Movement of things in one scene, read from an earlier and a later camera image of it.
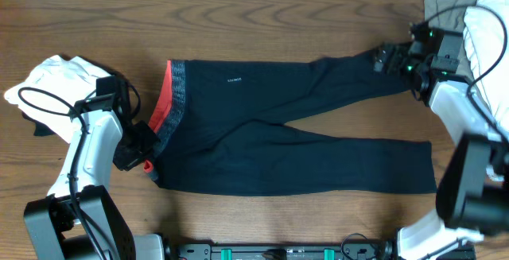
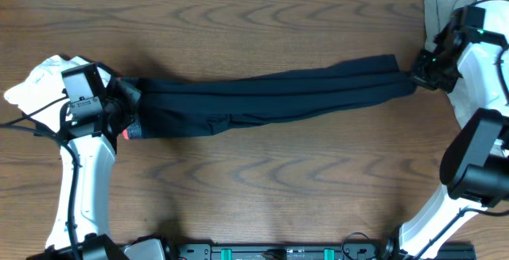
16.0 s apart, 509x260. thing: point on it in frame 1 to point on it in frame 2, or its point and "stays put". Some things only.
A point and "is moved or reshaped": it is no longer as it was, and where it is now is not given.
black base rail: [350, 249] stays put
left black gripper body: [140, 145] to [120, 103]
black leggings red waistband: [226, 127] is moved or reshaped
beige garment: [444, 8] stays put
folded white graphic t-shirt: [49, 95] stays put
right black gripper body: [402, 63] to [435, 71]
